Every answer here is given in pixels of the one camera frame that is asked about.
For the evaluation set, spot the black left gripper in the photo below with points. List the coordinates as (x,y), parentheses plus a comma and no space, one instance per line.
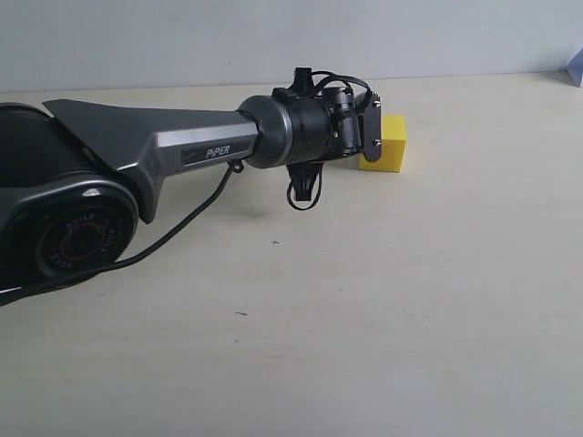
(305,182)

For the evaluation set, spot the yellow foam cube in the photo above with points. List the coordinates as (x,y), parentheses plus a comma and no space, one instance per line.
(394,140)

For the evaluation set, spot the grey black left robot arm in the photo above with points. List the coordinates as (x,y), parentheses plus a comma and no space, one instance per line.
(77,177)

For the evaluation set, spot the blue paper object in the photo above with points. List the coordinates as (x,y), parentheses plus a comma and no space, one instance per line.
(574,68)

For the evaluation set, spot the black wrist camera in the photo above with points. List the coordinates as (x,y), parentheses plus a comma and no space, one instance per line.
(370,125)

